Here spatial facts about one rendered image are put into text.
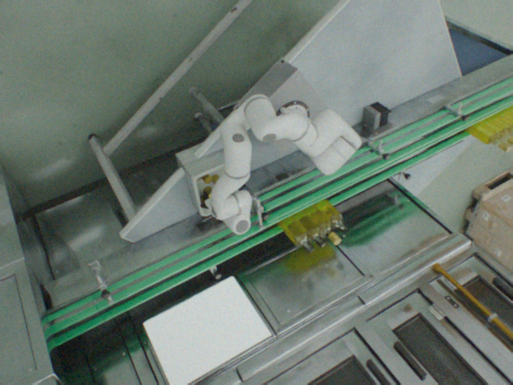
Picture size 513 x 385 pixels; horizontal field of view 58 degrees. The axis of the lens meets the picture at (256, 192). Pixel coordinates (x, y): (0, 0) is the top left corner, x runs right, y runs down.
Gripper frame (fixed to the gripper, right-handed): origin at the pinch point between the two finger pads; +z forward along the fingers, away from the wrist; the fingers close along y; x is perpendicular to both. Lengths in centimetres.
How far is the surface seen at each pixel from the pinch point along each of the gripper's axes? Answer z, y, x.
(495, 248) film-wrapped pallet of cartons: 106, 332, -268
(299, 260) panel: -18.3, 25.1, -35.8
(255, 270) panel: -12.8, 6.6, -35.0
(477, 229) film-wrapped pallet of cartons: 130, 331, -254
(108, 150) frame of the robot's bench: 60, -26, 9
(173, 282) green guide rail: -8.3, -26.2, -25.6
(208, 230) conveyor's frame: -2.4, -5.8, -13.5
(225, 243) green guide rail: -10.3, -2.3, -17.3
